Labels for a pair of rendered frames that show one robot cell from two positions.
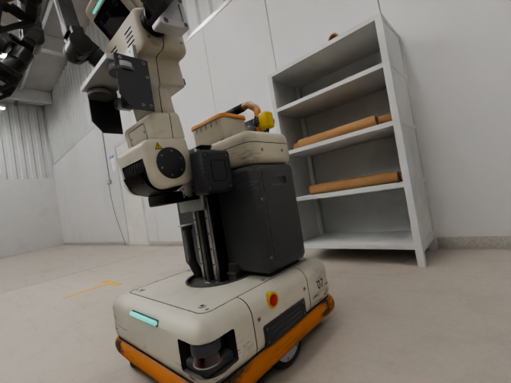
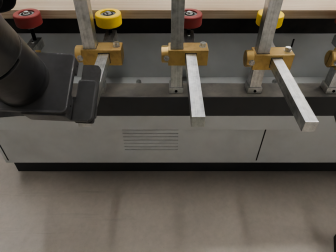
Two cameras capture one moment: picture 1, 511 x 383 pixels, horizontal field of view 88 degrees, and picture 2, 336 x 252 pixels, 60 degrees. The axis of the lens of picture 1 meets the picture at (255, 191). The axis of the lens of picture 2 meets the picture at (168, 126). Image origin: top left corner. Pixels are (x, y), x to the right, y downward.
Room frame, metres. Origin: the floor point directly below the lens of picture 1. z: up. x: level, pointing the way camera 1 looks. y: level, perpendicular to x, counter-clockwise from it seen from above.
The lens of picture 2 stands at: (0.83, 0.35, 1.25)
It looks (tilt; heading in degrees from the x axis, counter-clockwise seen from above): 42 degrees down; 138
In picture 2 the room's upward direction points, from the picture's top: straight up
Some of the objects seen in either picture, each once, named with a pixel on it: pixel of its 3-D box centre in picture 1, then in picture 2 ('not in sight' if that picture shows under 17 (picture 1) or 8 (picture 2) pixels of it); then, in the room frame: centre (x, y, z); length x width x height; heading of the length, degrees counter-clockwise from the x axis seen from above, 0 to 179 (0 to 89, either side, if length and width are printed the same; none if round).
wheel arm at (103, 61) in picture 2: not in sight; (100, 69); (0.20, 0.68, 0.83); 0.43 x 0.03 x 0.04; 138
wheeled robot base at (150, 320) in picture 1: (225, 304); not in sight; (1.09, 0.19, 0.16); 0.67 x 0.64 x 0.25; 138
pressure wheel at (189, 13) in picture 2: not in sight; (188, 29); (0.22, 1.00, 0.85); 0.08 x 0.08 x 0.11
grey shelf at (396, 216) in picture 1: (346, 155); not in sight; (2.04, -0.73, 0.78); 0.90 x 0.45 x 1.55; 48
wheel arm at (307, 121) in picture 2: not in sight; (281, 74); (0.53, 1.05, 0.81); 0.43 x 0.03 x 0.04; 138
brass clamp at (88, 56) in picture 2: not in sight; (99, 53); (0.12, 0.73, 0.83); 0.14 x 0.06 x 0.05; 48
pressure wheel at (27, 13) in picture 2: not in sight; (31, 29); (-0.12, 0.63, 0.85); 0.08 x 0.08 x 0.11
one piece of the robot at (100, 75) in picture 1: (120, 90); not in sight; (0.88, 0.39, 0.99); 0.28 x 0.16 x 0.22; 48
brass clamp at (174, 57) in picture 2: not in sight; (184, 54); (0.29, 0.91, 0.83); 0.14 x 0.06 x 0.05; 48
